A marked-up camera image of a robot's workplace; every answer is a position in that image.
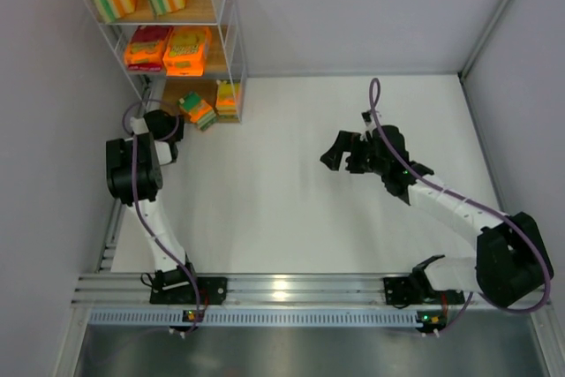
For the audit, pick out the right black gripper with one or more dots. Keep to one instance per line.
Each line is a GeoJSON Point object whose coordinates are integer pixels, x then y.
{"type": "Point", "coordinates": [353, 159]}

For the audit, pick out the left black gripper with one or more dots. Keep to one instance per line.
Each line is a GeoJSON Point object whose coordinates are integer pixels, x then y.
{"type": "Point", "coordinates": [165, 124]}

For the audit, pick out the slim orange sponge box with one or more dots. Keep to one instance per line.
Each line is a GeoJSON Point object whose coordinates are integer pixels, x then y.
{"type": "Point", "coordinates": [197, 111]}

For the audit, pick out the yellow smiley sponge orange box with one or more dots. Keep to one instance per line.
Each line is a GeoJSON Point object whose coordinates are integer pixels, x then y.
{"type": "Point", "coordinates": [187, 50]}

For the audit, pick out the pink sponge orange box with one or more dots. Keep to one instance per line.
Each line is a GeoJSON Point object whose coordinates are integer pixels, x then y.
{"type": "Point", "coordinates": [145, 50]}

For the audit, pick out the orange box with barcode label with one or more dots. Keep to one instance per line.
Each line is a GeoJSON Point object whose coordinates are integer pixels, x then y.
{"type": "Point", "coordinates": [227, 98]}

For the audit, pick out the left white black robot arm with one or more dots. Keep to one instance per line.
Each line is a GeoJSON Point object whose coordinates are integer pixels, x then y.
{"type": "Point", "coordinates": [134, 177]}

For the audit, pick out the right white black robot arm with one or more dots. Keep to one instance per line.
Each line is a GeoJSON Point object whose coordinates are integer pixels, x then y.
{"type": "Point", "coordinates": [508, 260]}

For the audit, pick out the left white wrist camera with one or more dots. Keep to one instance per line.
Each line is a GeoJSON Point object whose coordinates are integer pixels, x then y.
{"type": "Point", "coordinates": [138, 125]}

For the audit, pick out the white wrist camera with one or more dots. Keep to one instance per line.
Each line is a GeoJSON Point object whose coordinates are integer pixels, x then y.
{"type": "Point", "coordinates": [368, 120]}
{"type": "Point", "coordinates": [138, 125]}

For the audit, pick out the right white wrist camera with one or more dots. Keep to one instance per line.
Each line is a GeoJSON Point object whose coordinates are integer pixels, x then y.
{"type": "Point", "coordinates": [368, 120]}

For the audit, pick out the white wire wooden shelf unit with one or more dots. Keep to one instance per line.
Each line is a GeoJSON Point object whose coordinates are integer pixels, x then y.
{"type": "Point", "coordinates": [225, 60]}

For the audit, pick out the aluminium mounting rail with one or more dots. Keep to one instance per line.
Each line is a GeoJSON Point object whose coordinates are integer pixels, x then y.
{"type": "Point", "coordinates": [244, 289]}

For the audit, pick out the grey slotted cable duct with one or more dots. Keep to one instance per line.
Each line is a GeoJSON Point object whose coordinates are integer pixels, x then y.
{"type": "Point", "coordinates": [306, 318]}

